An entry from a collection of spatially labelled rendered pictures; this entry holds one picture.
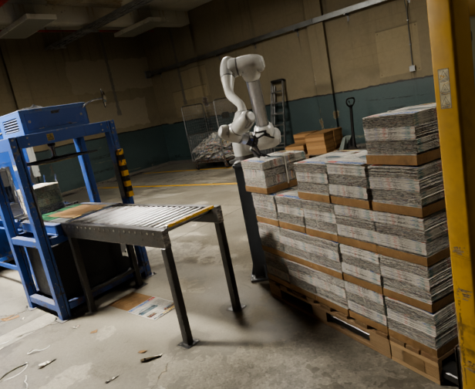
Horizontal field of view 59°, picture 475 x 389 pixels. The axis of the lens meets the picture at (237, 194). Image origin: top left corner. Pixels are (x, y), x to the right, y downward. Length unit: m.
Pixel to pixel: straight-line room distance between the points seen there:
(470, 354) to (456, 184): 0.66
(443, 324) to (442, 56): 1.25
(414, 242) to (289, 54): 8.81
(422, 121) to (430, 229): 0.48
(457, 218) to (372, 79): 8.09
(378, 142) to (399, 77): 7.40
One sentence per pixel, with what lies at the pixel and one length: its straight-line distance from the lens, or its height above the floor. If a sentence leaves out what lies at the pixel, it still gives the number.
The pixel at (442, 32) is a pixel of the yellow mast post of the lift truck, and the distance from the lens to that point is 1.58.
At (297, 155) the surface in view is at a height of 1.04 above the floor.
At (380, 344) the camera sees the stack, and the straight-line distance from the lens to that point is 2.57.
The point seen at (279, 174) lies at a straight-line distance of 2.94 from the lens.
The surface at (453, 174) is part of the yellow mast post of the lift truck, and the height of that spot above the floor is 1.09.
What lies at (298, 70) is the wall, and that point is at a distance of 10.48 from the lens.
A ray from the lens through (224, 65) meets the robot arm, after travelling 3.18.
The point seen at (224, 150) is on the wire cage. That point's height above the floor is 0.43.
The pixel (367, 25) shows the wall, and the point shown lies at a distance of 9.69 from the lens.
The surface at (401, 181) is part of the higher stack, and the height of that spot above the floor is 0.99.
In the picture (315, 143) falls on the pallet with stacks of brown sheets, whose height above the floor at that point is 0.36.
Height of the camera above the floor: 1.46
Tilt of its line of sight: 12 degrees down
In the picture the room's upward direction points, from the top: 11 degrees counter-clockwise
